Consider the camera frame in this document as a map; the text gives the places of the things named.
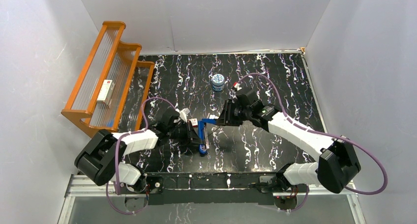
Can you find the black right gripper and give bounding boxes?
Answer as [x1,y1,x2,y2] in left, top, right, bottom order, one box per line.
[216,98,251,126]

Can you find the blue black stapler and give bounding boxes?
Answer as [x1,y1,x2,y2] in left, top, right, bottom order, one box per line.
[198,118,216,156]

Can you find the silver staple strips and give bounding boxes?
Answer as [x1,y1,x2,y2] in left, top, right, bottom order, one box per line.
[208,114,218,120]

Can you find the red white staples box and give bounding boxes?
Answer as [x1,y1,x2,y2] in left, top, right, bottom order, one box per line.
[188,118,198,128]

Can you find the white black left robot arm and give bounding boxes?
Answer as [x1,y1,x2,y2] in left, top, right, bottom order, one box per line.
[74,109,203,193]

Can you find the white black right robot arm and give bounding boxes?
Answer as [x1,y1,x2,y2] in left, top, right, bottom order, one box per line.
[216,88,361,194]

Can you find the blue white round tin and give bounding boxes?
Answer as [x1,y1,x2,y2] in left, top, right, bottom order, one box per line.
[211,74,226,92]

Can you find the orange wooden tiered shelf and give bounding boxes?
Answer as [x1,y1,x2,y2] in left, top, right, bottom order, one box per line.
[61,21,155,137]

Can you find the white red box on shelf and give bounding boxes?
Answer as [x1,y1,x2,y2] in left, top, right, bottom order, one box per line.
[97,80,115,106]

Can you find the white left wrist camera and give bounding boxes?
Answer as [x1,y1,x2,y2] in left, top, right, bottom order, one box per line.
[179,108,190,122]

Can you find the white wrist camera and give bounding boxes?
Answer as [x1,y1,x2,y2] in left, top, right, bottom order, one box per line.
[231,82,242,93]
[179,108,190,122]

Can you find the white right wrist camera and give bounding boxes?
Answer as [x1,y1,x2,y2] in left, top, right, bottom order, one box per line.
[231,82,242,93]

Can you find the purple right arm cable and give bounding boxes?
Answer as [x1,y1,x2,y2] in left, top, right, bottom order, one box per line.
[237,73,389,213]

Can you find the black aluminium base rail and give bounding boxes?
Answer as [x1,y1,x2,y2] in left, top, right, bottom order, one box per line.
[63,170,359,213]

